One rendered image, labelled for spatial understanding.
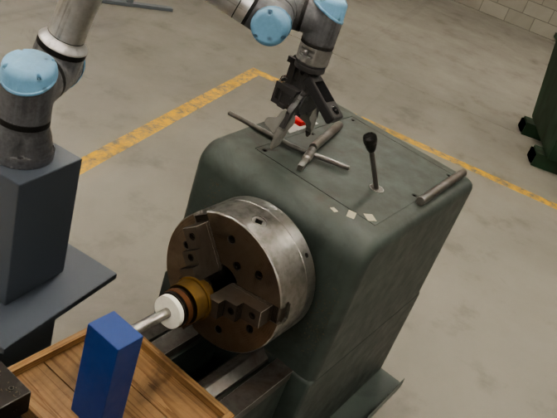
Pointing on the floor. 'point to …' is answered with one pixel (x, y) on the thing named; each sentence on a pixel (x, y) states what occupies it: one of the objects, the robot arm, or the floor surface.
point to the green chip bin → (544, 120)
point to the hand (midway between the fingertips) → (292, 144)
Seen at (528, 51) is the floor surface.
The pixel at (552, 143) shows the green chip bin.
